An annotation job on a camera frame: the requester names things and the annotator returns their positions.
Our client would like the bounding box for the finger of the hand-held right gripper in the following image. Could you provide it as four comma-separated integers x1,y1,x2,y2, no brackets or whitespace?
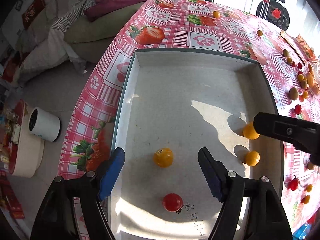
253,112,320,156

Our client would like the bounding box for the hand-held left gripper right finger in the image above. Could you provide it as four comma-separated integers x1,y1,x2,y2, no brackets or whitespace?
198,147,293,240

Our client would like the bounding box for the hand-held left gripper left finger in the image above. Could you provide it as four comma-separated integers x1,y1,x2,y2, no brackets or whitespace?
30,147,125,240

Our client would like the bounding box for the yellow cherry tomato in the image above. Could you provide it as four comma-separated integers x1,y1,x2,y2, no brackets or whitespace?
244,150,260,167
243,121,260,140
153,147,174,168

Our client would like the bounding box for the red cherry tomato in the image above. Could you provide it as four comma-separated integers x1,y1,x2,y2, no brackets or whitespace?
162,193,184,213
289,176,300,191

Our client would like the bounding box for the white shallow tray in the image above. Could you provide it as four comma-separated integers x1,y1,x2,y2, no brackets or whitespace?
110,48,285,240

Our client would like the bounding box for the cluster of mixed cherry tomatoes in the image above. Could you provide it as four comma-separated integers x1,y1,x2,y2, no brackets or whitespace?
282,49,310,115

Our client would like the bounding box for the white cylindrical bin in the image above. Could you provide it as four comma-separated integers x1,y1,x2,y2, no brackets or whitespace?
27,107,61,142

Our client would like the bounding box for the cream low round table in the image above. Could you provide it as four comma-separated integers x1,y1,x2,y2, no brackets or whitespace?
7,99,46,178

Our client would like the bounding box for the orange printed flat sheet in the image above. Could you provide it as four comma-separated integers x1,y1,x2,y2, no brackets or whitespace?
280,29,320,64

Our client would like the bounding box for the pile of red packets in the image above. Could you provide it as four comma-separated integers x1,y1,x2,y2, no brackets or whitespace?
0,170,25,219

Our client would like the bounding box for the pile of snack packets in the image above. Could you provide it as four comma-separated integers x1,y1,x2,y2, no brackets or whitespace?
0,105,24,165

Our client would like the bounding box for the black round decorated object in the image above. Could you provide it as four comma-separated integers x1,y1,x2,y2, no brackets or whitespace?
256,0,291,30

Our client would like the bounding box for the strawberry printed pink tablecloth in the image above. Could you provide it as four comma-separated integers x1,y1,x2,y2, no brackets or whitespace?
57,0,320,240

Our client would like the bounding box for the green sofa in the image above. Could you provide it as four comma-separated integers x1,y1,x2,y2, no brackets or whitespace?
62,1,155,64

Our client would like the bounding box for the maroon cloth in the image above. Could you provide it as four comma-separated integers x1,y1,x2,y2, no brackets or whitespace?
84,0,167,22

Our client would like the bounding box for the large red wall poster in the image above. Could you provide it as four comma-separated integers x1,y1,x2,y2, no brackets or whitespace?
22,0,47,30

